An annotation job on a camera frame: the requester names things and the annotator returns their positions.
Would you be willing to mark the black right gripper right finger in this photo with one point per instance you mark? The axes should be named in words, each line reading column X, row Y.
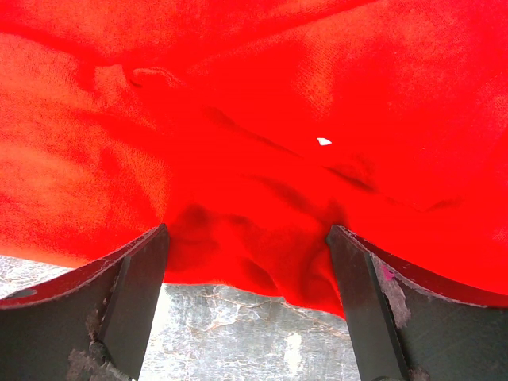
column 408, row 323

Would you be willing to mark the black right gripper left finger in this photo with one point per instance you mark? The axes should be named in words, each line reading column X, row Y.
column 92, row 323

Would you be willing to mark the red t shirt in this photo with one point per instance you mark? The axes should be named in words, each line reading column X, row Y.
column 250, row 128

